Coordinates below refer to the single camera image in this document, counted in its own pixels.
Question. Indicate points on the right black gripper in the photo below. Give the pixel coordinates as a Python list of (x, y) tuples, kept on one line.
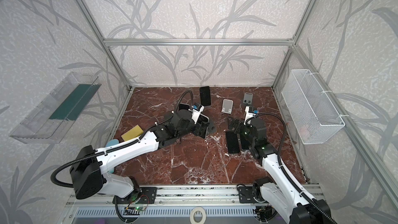
[(237, 127)]

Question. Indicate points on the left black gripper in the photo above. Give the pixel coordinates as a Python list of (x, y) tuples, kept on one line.
[(202, 127)]

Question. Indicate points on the black phone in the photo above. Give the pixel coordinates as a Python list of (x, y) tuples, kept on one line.
[(205, 96), (232, 142)]

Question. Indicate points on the white-edged phone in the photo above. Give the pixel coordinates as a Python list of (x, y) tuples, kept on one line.
[(244, 143)]

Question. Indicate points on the green-edged phone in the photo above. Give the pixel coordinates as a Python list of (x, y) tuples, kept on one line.
[(183, 106)]

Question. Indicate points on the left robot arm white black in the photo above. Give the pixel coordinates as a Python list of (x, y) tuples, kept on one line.
[(89, 174)]

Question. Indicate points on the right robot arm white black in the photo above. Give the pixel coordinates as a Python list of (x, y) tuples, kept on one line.
[(280, 189)]

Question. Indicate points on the white phone stand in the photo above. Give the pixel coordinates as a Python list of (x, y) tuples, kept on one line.
[(227, 106)]

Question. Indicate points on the grey phone stand rear right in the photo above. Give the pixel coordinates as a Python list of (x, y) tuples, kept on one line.
[(247, 99)]

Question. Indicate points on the yellow sponge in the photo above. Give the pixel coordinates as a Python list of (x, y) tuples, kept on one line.
[(133, 133)]

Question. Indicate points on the white tape roll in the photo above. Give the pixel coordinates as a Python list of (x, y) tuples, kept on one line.
[(198, 215)]

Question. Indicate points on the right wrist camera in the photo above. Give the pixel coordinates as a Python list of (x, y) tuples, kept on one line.
[(251, 112)]

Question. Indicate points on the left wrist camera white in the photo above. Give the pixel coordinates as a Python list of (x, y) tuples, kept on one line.
[(196, 111)]

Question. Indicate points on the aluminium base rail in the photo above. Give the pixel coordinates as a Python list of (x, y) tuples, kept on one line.
[(190, 195)]

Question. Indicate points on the white wire mesh basket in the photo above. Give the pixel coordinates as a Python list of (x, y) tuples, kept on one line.
[(315, 117)]

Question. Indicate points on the clear plastic wall bin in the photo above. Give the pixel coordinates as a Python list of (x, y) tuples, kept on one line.
[(49, 122)]

